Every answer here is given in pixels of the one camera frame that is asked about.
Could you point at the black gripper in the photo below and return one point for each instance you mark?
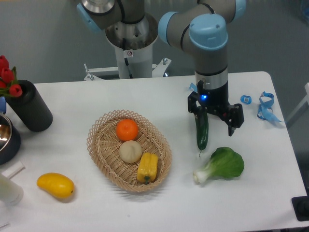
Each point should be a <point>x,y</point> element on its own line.
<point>215,102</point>

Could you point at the yellow bell pepper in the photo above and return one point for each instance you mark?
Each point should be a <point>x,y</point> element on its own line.
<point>147,169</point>

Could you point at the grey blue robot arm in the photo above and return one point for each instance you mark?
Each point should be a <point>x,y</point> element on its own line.
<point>199,32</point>

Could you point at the woven wicker basket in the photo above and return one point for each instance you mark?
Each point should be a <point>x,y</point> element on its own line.
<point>103,147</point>

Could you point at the green cucumber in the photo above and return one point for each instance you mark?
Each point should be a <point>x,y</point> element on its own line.
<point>202,131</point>

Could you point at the small blue round tag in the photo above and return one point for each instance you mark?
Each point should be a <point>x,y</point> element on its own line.
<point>246,99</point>

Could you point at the blue curved strip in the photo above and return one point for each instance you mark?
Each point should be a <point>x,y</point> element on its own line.
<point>192,87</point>

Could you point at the green bok choy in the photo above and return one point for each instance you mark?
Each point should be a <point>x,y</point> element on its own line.
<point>224,162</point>

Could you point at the blue ribbon bundle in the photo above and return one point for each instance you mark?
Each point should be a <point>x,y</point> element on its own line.
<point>265,111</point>

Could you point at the orange fruit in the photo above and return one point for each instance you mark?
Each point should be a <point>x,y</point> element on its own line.
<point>127,130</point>

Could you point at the black device at edge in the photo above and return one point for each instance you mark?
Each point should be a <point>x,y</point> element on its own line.
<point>301,207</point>

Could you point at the yellow mango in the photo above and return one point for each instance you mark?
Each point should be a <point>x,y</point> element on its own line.
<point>56,184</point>

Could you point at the black cylindrical vase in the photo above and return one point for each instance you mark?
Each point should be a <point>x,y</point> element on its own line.
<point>31,108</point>

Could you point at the white paper box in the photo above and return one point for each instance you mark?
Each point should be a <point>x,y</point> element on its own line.
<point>13,170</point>

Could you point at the dark metal bowl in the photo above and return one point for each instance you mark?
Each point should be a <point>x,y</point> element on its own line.
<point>10,140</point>

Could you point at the red tulip flowers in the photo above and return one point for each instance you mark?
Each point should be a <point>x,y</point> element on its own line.
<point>9,86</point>

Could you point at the white cylindrical bottle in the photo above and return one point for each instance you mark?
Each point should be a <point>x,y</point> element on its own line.
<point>10,192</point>

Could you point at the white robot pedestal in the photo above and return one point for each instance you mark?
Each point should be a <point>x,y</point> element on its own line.
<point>133,46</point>

